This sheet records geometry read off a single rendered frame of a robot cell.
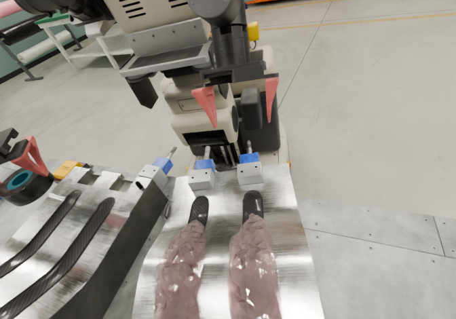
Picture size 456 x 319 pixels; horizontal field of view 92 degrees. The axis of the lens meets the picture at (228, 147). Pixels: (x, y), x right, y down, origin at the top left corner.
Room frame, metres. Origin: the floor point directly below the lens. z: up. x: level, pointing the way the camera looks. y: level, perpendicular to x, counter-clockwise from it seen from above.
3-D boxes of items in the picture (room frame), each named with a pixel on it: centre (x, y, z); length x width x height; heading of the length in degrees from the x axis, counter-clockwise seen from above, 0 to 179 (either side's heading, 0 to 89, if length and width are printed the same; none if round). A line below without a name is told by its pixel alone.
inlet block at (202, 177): (0.37, 0.07, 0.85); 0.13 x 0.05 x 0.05; 166
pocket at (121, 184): (0.37, 0.25, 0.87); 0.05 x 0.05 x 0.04; 59
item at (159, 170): (0.46, 0.18, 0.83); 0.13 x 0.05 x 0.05; 145
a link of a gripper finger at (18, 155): (0.36, 0.37, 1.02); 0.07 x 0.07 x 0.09; 10
